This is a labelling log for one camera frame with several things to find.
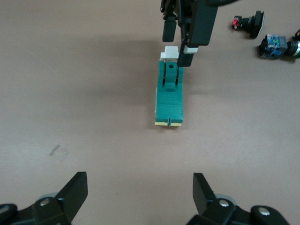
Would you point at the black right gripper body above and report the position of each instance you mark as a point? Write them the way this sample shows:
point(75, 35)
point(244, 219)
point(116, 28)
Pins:
point(175, 8)

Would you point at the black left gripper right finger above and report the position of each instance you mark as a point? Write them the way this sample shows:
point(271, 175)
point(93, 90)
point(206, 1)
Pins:
point(206, 199)

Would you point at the green push button blue block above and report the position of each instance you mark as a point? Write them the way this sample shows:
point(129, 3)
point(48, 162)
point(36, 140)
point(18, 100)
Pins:
point(273, 45)

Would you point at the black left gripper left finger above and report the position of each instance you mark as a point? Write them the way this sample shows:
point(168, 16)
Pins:
point(70, 197)

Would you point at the green terminal block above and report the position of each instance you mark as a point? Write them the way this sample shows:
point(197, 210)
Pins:
point(170, 105)

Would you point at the black push button red block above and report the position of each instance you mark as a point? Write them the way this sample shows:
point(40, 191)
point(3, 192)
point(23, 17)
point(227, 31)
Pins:
point(254, 24)

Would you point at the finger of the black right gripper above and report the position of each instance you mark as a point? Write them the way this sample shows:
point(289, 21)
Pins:
point(201, 23)
point(169, 30)

